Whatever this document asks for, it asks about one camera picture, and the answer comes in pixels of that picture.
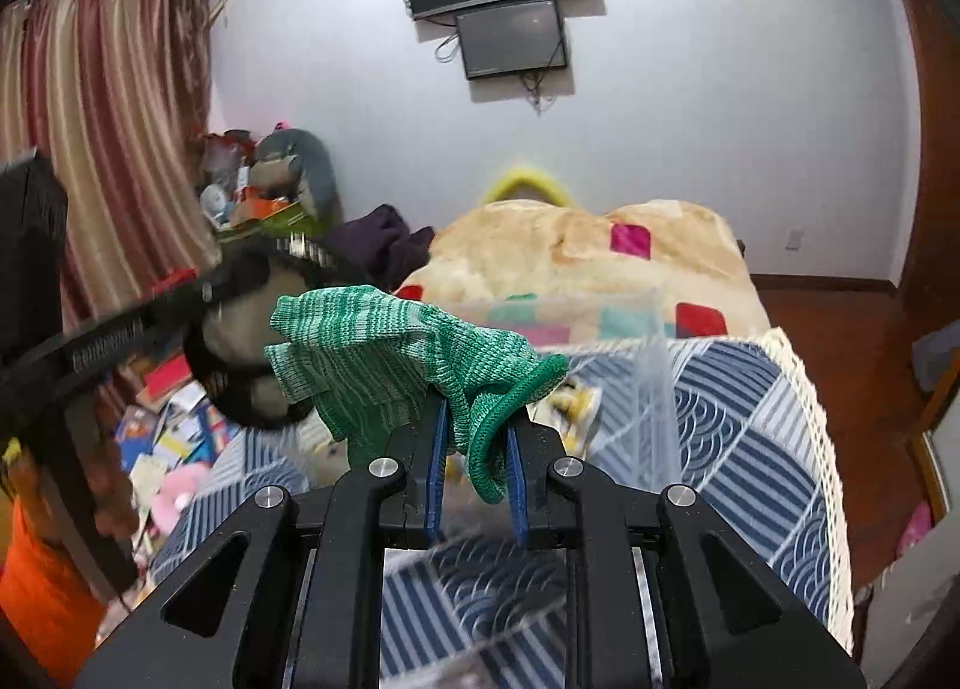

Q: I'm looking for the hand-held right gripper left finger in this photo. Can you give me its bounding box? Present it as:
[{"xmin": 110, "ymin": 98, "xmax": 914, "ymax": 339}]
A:
[{"xmin": 75, "ymin": 396, "xmax": 452, "ymax": 689}]

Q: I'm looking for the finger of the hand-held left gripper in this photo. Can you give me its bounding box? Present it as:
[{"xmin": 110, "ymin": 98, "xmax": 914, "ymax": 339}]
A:
[{"xmin": 0, "ymin": 236, "xmax": 368, "ymax": 409}]

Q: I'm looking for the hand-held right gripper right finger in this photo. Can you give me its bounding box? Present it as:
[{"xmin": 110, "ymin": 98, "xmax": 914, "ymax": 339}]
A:
[{"xmin": 508, "ymin": 419, "xmax": 863, "ymax": 689}]

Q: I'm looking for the black ring-shaped soft item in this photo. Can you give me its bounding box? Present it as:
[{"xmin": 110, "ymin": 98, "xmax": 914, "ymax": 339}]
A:
[{"xmin": 182, "ymin": 250, "xmax": 325, "ymax": 432}]

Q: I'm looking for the green knitted glove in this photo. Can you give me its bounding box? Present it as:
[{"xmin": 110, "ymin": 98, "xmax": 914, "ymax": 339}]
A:
[{"xmin": 264, "ymin": 285, "xmax": 569, "ymax": 506}]

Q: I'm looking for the clear plastic storage box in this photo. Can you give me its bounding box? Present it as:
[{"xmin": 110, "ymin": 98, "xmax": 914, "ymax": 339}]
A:
[{"xmin": 296, "ymin": 290, "xmax": 683, "ymax": 547}]

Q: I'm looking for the person's left forearm orange sleeve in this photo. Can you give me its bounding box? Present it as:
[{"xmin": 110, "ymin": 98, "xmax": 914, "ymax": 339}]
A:
[{"xmin": 0, "ymin": 438, "xmax": 110, "ymax": 686}]

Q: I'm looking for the yellow white soft toy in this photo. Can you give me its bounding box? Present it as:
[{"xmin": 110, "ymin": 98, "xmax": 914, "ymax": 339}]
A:
[{"xmin": 541, "ymin": 378, "xmax": 603, "ymax": 454}]

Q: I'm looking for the pile of books and papers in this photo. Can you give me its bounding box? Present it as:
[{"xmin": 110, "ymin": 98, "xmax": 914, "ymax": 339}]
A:
[{"xmin": 109, "ymin": 348, "xmax": 241, "ymax": 510}]

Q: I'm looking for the striped red beige curtain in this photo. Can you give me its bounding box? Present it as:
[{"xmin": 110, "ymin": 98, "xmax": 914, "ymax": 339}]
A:
[{"xmin": 0, "ymin": 0, "xmax": 222, "ymax": 390}]

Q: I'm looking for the pink plush toy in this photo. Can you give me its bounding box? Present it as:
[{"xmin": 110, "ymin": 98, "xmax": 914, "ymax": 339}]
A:
[{"xmin": 146, "ymin": 462, "xmax": 218, "ymax": 540}]

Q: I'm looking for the cluttered pile of boxes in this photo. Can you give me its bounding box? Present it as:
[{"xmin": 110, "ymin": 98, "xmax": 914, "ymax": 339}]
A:
[{"xmin": 196, "ymin": 128, "xmax": 331, "ymax": 240}]

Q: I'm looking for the blue striped lace-edged cloth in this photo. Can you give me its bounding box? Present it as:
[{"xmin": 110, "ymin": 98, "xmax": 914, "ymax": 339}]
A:
[{"xmin": 146, "ymin": 327, "xmax": 857, "ymax": 689}]

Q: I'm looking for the dark purple cloth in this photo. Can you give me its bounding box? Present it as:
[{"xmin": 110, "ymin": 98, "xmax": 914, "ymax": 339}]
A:
[{"xmin": 324, "ymin": 203, "xmax": 437, "ymax": 294}]

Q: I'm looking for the beige blanket with coloured squares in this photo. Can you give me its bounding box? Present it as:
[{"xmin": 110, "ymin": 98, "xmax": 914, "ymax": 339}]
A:
[{"xmin": 391, "ymin": 198, "xmax": 773, "ymax": 360}]

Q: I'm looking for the grey plush toy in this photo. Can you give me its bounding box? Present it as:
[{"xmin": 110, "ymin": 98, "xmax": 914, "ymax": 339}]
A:
[{"xmin": 250, "ymin": 122, "xmax": 338, "ymax": 225}]

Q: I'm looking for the yellow curved cushion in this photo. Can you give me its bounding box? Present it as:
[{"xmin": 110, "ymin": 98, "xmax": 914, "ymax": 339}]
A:
[{"xmin": 480, "ymin": 165, "xmax": 575, "ymax": 208}]

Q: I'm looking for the pink item on floor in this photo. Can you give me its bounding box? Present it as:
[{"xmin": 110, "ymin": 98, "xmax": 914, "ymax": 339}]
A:
[{"xmin": 896, "ymin": 501, "xmax": 935, "ymax": 559}]

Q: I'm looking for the grey cloth bundle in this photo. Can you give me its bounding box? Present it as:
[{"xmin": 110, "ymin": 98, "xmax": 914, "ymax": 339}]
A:
[{"xmin": 911, "ymin": 321, "xmax": 960, "ymax": 394}]

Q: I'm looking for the small wall monitor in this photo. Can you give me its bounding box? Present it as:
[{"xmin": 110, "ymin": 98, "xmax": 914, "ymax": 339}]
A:
[{"xmin": 455, "ymin": 0, "xmax": 569, "ymax": 82}]

